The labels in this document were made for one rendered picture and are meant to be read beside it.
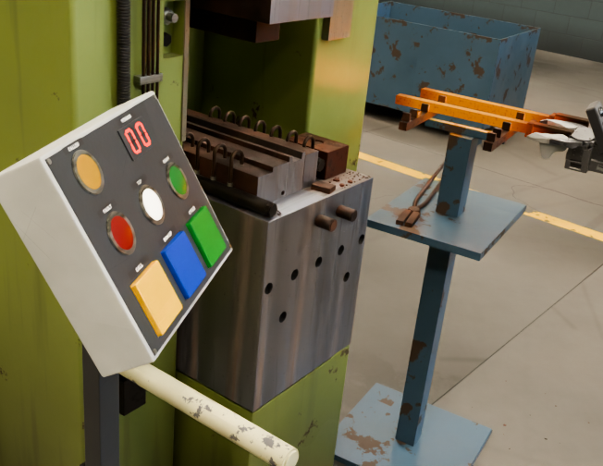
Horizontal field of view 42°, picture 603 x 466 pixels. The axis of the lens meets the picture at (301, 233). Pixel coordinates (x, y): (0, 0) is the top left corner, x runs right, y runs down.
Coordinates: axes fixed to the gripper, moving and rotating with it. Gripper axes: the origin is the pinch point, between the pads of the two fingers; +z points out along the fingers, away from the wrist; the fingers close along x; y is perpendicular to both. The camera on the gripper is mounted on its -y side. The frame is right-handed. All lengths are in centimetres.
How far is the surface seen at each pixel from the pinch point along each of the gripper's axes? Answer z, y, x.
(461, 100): 22.8, 1.2, 8.7
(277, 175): 34, -6, -61
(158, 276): 15, -21, -115
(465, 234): 8.5, 23.7, -17.5
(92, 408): 30, 8, -118
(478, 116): 13.9, -0.7, -2.6
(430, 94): 31.6, 1.5, 8.5
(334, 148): 33, -3, -40
